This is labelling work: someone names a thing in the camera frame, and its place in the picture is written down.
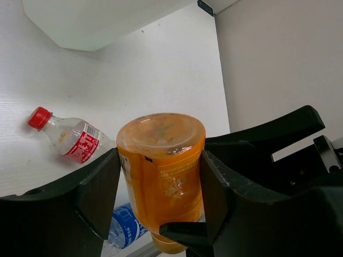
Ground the black corner label sticker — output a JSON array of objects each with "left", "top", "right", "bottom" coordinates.
[{"left": 197, "top": 0, "right": 214, "bottom": 17}]

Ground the orange juice bottle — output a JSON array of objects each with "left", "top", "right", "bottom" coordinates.
[{"left": 116, "top": 113, "right": 206, "bottom": 254}]

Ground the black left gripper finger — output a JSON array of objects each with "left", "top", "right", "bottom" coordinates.
[{"left": 1, "top": 148, "right": 121, "bottom": 256}]

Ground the white octagonal bin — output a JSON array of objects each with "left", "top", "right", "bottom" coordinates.
[{"left": 22, "top": 0, "right": 198, "bottom": 52}]

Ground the aluminium table edge rail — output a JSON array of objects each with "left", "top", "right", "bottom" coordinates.
[{"left": 127, "top": 242, "right": 161, "bottom": 257}]

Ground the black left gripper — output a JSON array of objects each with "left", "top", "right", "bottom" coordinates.
[{"left": 160, "top": 105, "right": 342, "bottom": 256}]

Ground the clear bottle blue label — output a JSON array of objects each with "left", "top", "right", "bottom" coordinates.
[{"left": 101, "top": 202, "right": 148, "bottom": 256}]

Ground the clear bottle red label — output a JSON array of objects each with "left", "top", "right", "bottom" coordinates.
[{"left": 27, "top": 107, "right": 116, "bottom": 164}]

